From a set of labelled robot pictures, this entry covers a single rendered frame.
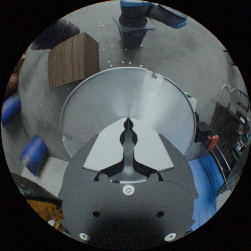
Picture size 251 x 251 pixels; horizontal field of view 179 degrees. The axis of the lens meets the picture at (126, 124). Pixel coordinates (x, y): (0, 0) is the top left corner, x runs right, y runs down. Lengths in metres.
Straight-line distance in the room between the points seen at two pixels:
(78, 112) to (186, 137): 0.21
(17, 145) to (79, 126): 3.32
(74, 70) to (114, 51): 0.46
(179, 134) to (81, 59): 0.63
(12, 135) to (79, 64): 3.07
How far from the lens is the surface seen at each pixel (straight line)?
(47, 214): 0.55
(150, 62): 0.94
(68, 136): 0.20
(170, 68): 1.01
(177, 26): 0.42
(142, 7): 0.41
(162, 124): 0.15
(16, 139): 3.40
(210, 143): 0.37
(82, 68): 0.62
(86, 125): 0.16
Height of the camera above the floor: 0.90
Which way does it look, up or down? 58 degrees down
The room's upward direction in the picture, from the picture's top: 178 degrees counter-clockwise
